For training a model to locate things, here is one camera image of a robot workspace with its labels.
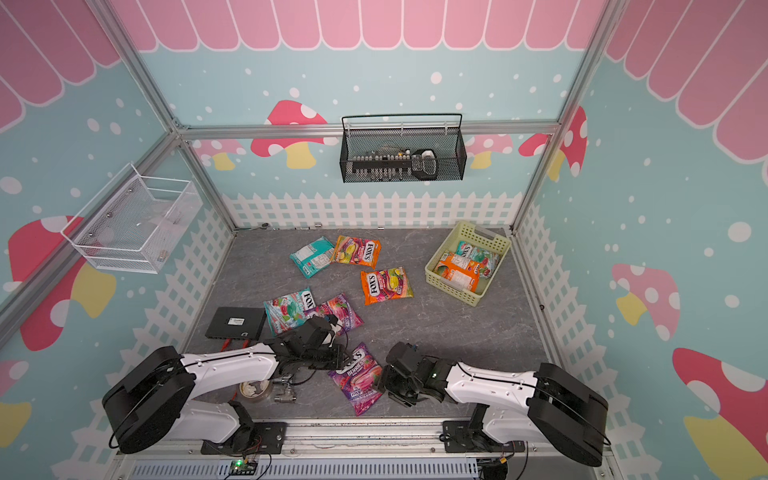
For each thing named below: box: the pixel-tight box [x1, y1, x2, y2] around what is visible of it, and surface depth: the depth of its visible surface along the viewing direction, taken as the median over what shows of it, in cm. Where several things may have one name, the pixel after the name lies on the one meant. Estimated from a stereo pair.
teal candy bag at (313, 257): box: [289, 236, 335, 278], surface depth 111 cm
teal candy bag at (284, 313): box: [264, 288, 316, 337], surface depth 97 cm
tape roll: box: [239, 379, 270, 399], surface depth 83 cm
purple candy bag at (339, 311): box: [304, 294, 364, 336], surface depth 96 cm
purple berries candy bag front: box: [328, 342, 384, 416], surface depth 83 cm
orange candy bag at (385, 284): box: [360, 267, 415, 306], surface depth 104 cm
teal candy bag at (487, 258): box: [455, 241, 502, 278], surface depth 111 cm
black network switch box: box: [205, 306, 267, 341], surface depth 94 cm
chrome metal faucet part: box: [272, 374, 297, 402], surface depth 81 cm
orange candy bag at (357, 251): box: [332, 235, 382, 270], surface depth 114 cm
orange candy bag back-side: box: [436, 255, 483, 293], surface depth 107 cm
